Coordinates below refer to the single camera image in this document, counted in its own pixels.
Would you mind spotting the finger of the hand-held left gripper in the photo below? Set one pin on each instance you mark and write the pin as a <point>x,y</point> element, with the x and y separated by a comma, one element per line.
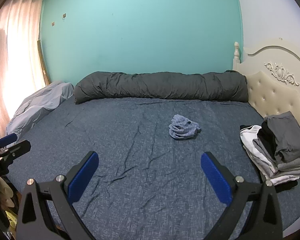
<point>17,150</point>
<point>7,140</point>

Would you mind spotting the cream tufted headboard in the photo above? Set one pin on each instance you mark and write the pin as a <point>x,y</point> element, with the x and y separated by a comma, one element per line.
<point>270,97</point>

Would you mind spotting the pink curtain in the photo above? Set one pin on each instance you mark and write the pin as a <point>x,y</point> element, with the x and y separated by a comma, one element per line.
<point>15,55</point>

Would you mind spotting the yellow cloth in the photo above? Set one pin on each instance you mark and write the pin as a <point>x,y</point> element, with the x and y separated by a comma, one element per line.
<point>11,218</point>

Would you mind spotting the carved headboard ornament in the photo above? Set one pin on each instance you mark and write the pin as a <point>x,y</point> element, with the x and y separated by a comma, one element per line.
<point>281,72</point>

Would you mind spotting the bed with blue sheet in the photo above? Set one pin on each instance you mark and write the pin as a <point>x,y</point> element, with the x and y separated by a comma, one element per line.
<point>130,155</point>

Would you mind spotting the white shirt with black collar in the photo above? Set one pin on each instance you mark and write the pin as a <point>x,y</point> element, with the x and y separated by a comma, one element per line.
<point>250,142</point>

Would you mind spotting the cream bedpost finial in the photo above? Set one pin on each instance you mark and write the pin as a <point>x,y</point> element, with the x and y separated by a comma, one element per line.
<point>236,55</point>

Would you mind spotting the dark grey rolled duvet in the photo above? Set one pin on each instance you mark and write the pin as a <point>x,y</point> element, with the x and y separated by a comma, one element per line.
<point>152,87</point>

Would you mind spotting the wooden window frame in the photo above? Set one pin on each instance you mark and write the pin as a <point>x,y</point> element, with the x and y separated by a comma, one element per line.
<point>43,65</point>

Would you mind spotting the blue plaid shorts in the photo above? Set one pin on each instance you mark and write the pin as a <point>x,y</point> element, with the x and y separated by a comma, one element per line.
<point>182,130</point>

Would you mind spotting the light grey folded garment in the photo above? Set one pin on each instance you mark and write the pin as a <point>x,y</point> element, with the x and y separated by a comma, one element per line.
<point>290,167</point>

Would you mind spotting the black folded garment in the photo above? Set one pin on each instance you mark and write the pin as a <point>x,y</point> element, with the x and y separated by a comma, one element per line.
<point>266,133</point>

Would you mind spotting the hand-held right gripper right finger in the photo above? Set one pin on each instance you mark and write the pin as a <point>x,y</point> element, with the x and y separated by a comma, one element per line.
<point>215,177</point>

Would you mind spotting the light blue blanket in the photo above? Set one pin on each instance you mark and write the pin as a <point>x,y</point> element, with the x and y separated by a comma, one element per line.
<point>37,105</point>

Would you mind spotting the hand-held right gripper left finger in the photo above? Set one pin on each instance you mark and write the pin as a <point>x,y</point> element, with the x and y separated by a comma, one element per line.
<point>82,177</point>

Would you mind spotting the beige objects beside bed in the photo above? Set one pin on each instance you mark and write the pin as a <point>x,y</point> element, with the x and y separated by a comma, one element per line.
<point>5,192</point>

